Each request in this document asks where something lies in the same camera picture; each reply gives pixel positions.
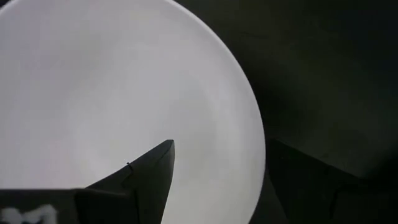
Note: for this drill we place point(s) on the white bowl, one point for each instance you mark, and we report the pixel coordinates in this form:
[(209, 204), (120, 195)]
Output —
[(109, 87)]

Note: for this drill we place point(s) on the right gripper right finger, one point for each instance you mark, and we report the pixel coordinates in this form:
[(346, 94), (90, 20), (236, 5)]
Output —
[(311, 193)]

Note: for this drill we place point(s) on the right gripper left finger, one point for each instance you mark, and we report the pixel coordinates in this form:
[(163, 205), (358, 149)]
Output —
[(143, 186)]

